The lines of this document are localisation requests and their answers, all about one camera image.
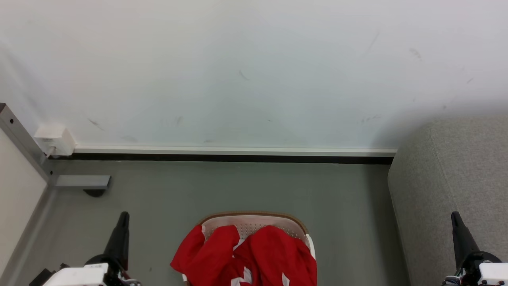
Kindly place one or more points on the red garment with white stripes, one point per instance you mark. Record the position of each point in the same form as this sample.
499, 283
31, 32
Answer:
274, 254

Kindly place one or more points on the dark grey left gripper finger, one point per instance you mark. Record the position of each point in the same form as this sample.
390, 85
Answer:
120, 238

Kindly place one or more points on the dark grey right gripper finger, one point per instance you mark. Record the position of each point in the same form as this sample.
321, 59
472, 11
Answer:
461, 238

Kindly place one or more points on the beige partition panel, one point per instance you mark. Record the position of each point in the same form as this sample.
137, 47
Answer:
16, 198

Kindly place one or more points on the black round foot pad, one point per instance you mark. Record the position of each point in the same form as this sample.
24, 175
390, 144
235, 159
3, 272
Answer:
94, 193

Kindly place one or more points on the white wall socket box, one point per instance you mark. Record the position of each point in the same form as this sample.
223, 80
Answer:
55, 140

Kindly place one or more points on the grey fabric sofa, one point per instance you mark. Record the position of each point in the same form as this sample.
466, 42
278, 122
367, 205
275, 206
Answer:
448, 178

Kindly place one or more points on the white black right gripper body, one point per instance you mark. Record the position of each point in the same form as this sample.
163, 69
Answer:
490, 272

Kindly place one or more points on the grey metal frame foot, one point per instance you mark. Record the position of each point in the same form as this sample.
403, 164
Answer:
81, 181

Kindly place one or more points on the grey metal frame post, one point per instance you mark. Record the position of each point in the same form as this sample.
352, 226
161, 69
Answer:
22, 139

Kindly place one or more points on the white basket with brown rim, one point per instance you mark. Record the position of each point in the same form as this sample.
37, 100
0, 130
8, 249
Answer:
254, 222

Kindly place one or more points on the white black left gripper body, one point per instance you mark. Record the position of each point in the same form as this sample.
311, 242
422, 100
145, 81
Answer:
79, 276

